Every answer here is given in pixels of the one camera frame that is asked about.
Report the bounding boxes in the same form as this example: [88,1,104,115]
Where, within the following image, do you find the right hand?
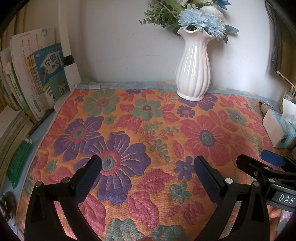
[267,205,282,218]

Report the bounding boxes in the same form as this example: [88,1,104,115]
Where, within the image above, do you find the blue tissue box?
[262,98,295,149]

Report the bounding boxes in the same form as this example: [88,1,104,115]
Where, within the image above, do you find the green packet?
[6,138,32,189]

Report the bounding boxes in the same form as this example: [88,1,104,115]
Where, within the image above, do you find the white ribbed vase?
[175,29,214,101]

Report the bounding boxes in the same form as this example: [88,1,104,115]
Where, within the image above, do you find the floral orange table cloth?
[16,88,275,240]

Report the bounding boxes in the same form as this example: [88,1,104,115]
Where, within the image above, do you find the stack of books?
[1,28,69,182]

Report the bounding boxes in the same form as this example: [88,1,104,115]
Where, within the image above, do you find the blue white artificial flowers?
[139,0,239,43]

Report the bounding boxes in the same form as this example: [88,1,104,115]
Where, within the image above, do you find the black wall television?
[264,1,295,86]

